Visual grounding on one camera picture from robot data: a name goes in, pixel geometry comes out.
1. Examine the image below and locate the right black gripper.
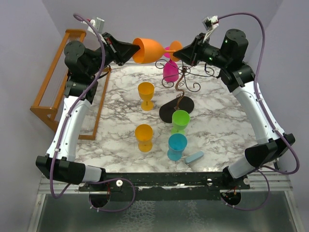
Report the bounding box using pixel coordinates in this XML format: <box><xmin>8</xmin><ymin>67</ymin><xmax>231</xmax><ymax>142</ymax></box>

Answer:
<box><xmin>173</xmin><ymin>33</ymin><xmax>229</xmax><ymax>69</ymax></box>

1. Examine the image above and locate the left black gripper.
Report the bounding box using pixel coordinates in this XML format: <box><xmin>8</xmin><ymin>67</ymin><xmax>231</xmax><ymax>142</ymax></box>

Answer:
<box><xmin>86</xmin><ymin>31</ymin><xmax>140</xmax><ymax>76</ymax></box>

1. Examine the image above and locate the pink wine glass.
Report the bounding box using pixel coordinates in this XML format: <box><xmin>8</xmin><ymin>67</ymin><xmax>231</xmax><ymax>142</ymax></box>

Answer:
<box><xmin>163</xmin><ymin>53</ymin><xmax>179</xmax><ymax>82</ymax></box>

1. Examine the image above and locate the orange wine glass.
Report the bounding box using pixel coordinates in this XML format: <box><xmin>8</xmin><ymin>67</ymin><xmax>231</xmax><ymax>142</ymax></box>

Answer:
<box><xmin>132</xmin><ymin>38</ymin><xmax>183</xmax><ymax>64</ymax></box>

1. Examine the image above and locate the yellow wine glass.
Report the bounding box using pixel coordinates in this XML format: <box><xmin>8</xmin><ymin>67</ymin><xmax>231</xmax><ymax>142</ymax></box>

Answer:
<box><xmin>135</xmin><ymin>124</ymin><xmax>153</xmax><ymax>152</ymax></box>
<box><xmin>138</xmin><ymin>82</ymin><xmax>155</xmax><ymax>111</ymax></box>

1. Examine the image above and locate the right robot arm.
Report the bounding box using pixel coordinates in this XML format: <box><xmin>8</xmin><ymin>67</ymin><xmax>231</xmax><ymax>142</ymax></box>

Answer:
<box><xmin>173</xmin><ymin>29</ymin><xmax>295</xmax><ymax>189</ymax></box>

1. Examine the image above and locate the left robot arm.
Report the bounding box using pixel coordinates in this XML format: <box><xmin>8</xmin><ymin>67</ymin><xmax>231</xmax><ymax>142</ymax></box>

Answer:
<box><xmin>36</xmin><ymin>32</ymin><xmax>140</xmax><ymax>191</ymax></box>

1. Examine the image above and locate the metal wine glass rack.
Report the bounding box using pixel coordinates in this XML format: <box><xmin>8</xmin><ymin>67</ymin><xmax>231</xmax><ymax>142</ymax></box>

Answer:
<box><xmin>155</xmin><ymin>59</ymin><xmax>215</xmax><ymax>123</ymax></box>

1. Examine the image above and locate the green wine glass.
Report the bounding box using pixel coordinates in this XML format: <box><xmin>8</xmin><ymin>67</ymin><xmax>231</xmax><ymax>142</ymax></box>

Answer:
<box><xmin>171</xmin><ymin>110</ymin><xmax>190</xmax><ymax>134</ymax></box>

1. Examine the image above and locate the yellow wine glass front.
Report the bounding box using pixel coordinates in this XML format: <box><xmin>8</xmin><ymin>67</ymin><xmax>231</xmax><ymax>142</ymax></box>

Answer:
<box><xmin>135</xmin><ymin>124</ymin><xmax>153</xmax><ymax>152</ymax></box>

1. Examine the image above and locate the blue wine glass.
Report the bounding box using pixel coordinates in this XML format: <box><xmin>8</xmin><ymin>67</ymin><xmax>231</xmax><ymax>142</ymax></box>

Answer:
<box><xmin>167</xmin><ymin>133</ymin><xmax>187</xmax><ymax>161</ymax></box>

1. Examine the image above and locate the wooden rack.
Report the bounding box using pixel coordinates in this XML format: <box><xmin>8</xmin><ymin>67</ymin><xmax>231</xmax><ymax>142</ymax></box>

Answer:
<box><xmin>30</xmin><ymin>29</ymin><xmax>111</xmax><ymax>140</ymax></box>

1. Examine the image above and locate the blue eraser block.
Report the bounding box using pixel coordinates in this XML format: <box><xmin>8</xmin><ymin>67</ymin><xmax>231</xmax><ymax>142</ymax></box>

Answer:
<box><xmin>184</xmin><ymin>151</ymin><xmax>204</xmax><ymax>164</ymax></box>

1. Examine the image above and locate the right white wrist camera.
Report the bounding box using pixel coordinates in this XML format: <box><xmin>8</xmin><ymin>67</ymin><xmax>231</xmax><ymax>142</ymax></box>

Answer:
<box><xmin>202</xmin><ymin>15</ymin><xmax>219</xmax><ymax>42</ymax></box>

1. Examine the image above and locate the black mounting frame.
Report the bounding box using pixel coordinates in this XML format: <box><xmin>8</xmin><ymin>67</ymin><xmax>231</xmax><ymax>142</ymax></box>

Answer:
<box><xmin>79</xmin><ymin>172</ymin><xmax>250</xmax><ymax>202</ymax></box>

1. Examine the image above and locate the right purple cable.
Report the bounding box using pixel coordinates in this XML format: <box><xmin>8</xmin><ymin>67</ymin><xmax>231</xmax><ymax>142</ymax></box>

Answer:
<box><xmin>217</xmin><ymin>12</ymin><xmax>300</xmax><ymax>211</ymax></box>

